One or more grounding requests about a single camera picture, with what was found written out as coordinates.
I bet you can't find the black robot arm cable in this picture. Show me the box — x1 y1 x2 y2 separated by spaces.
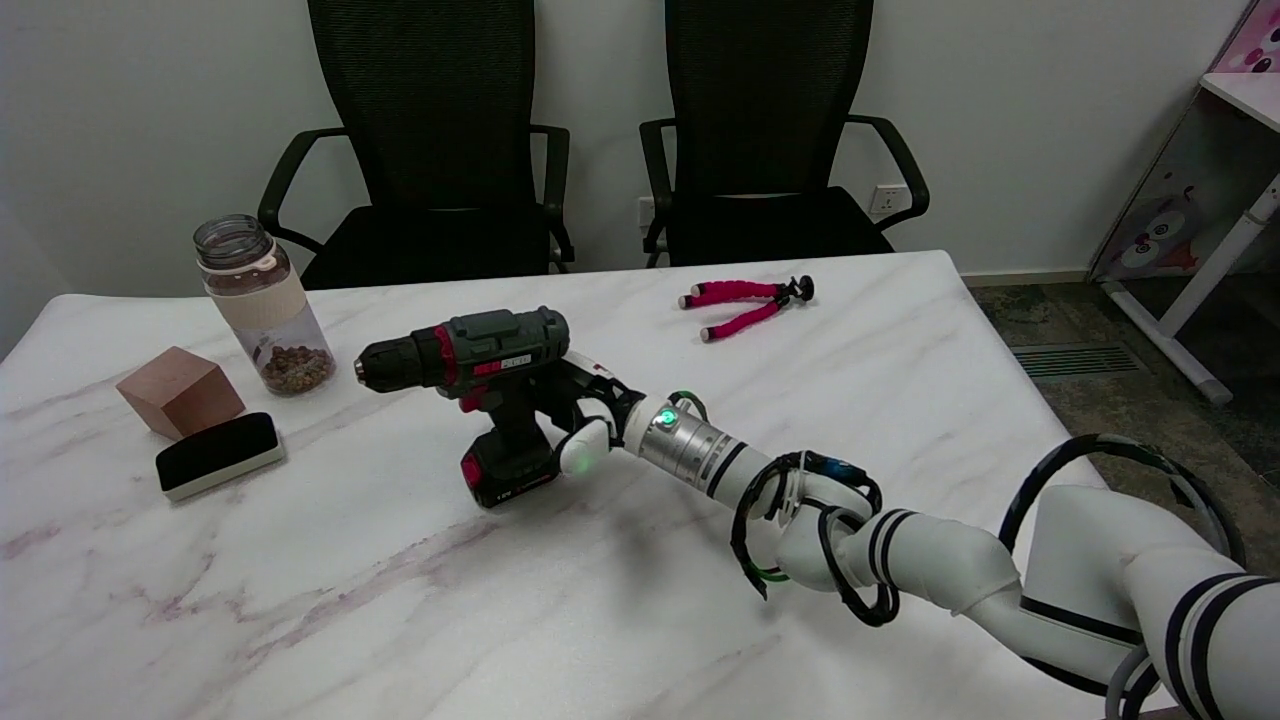
730 435 1247 720

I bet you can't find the dark floor vent grille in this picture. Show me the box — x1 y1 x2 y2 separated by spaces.
1010 343 1151 379

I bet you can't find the white desk with cartoon panel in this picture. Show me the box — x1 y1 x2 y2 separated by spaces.
1090 72 1280 406

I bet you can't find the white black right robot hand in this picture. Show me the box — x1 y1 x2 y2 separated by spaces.
535 350 653 479

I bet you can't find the dark green red power screwdriver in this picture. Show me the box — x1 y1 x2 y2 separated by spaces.
354 307 571 511

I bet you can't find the pink flexible mini tripod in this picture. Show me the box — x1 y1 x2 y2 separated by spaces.
678 275 815 344

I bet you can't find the black white board eraser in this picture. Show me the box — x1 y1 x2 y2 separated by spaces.
155 412 287 503

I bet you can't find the black mesh office chair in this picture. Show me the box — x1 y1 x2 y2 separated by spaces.
258 0 576 291
640 0 931 269

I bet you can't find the glass jar with brown contents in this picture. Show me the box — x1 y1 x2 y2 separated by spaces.
193 214 337 397

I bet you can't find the brown wooden cube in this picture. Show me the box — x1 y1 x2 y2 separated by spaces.
116 346 246 441

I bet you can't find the pink picture board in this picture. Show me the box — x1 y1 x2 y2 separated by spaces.
1212 0 1280 73

